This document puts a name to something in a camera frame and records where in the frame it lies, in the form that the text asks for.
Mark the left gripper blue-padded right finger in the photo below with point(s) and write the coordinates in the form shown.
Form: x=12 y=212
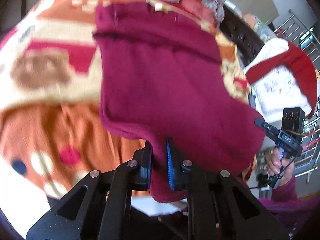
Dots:
x=219 y=206

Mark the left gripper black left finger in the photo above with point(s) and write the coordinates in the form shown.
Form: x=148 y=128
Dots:
x=97 y=207

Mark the maroon fleece garment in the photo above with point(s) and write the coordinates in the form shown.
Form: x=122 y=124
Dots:
x=161 y=78

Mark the right forearm magenta sleeve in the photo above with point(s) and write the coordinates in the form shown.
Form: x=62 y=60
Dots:
x=291 y=211

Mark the person's right hand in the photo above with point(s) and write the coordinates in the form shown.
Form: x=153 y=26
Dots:
x=274 y=164

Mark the red white folded blanket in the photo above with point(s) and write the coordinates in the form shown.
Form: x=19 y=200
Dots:
x=271 y=77

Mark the orange cream patterned blanket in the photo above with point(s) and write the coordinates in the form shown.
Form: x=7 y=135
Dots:
x=51 y=77

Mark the dark carved wooden headboard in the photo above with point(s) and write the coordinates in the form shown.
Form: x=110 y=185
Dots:
x=247 y=41

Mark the metal stair railing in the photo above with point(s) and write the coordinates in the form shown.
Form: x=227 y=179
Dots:
x=305 y=38

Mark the red heart pillow right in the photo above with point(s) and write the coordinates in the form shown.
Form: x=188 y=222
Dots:
x=199 y=10

